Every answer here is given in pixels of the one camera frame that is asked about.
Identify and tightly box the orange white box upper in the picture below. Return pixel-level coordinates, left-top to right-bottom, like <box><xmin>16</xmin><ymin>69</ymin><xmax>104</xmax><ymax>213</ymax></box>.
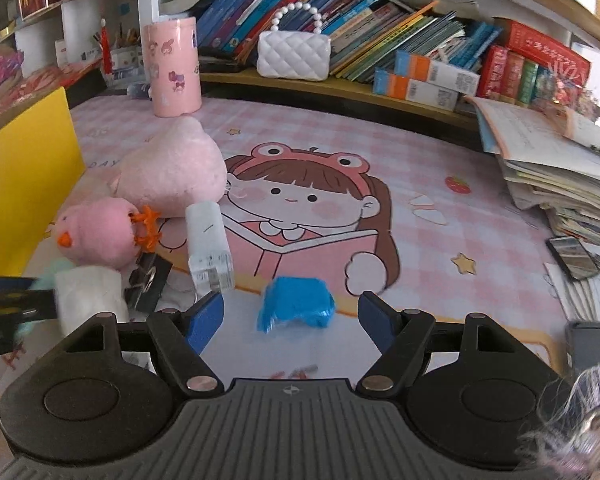
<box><xmin>394</xmin><ymin>51</ymin><xmax>480</xmax><ymax>96</ymax></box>

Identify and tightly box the stack of papers and notebooks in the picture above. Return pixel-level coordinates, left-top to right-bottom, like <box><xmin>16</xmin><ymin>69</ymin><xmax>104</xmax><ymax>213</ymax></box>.
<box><xmin>468</xmin><ymin>96</ymin><xmax>600</xmax><ymax>245</ymax></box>

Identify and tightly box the red dictionary book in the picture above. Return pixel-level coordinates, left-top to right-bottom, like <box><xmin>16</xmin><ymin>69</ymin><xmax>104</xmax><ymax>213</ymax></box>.
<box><xmin>493</xmin><ymin>18</ymin><xmax>591</xmax><ymax>87</ymax></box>

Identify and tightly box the orange white box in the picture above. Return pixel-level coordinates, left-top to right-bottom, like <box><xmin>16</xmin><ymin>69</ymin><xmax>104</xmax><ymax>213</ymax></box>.
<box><xmin>373</xmin><ymin>68</ymin><xmax>458</xmax><ymax>112</ymax></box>
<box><xmin>394</xmin><ymin>51</ymin><xmax>480</xmax><ymax>96</ymax></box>

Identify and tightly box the red paper sheet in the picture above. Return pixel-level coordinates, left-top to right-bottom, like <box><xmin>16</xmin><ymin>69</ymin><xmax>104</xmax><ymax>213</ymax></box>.
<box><xmin>0</xmin><ymin>61</ymin><xmax>107</xmax><ymax>108</ymax></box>

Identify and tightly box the white quilted pearl handbag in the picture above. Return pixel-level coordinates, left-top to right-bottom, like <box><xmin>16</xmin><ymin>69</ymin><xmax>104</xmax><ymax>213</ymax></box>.
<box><xmin>256</xmin><ymin>1</ymin><xmax>332</xmax><ymax>82</ymax></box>

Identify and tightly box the yellow cardboard box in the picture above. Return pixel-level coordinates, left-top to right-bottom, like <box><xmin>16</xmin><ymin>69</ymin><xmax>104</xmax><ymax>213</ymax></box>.
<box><xmin>0</xmin><ymin>88</ymin><xmax>85</xmax><ymax>276</ymax></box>

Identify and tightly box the orange white box lower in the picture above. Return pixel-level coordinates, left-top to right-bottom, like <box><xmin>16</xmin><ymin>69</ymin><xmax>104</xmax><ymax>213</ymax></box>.
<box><xmin>373</xmin><ymin>68</ymin><xmax>458</xmax><ymax>112</ymax></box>

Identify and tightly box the white bookshelf frame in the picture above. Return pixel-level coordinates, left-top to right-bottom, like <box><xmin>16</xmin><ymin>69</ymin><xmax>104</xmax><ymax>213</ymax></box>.
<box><xmin>0</xmin><ymin>0</ymin><xmax>600</xmax><ymax>129</ymax></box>

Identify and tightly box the white pen organizer box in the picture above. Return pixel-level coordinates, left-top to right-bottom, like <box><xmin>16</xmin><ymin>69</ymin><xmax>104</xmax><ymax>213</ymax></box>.
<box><xmin>84</xmin><ymin>46</ymin><xmax>143</xmax><ymax>86</ymax></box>

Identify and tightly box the pink plush chick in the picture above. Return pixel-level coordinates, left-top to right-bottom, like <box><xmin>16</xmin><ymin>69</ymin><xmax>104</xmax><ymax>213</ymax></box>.
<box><xmin>50</xmin><ymin>197</ymin><xmax>161</xmax><ymax>270</ymax></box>

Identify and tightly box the large pink plush pig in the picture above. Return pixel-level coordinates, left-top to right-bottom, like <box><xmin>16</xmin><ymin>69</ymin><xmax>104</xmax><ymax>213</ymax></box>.
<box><xmin>107</xmin><ymin>116</ymin><xmax>229</xmax><ymax>219</ymax></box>

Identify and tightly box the blue packet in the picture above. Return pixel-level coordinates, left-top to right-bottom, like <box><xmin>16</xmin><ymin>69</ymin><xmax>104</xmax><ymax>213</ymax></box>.
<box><xmin>257</xmin><ymin>276</ymin><xmax>336</xmax><ymax>333</ymax></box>

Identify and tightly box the black binder clip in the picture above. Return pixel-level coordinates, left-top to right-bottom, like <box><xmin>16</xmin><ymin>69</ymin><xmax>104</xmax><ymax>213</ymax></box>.
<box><xmin>124</xmin><ymin>252</ymin><xmax>172</xmax><ymax>314</ymax></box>

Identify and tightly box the pink cartoon cylinder container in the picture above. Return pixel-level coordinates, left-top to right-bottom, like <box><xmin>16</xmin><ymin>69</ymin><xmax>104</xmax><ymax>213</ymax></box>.
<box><xmin>142</xmin><ymin>18</ymin><xmax>202</xmax><ymax>118</ymax></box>

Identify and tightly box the red white doll figure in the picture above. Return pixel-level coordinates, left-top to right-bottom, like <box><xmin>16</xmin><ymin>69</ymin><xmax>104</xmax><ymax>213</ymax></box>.
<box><xmin>99</xmin><ymin>18</ymin><xmax>114</xmax><ymax>76</ymax></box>

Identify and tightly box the row of books lower shelf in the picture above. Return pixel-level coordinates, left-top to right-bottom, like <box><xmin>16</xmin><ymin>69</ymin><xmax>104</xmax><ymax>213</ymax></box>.
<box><xmin>160</xmin><ymin>0</ymin><xmax>502</xmax><ymax>84</ymax></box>

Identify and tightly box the white charger plug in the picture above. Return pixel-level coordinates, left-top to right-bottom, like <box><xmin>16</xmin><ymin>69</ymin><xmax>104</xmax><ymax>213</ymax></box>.
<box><xmin>185</xmin><ymin>202</ymin><xmax>235</xmax><ymax>297</ymax></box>

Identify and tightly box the black smartphone near papers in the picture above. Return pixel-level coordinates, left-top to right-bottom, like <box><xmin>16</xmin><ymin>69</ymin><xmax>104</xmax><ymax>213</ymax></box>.
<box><xmin>545</xmin><ymin>236</ymin><xmax>598</xmax><ymax>281</ymax></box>

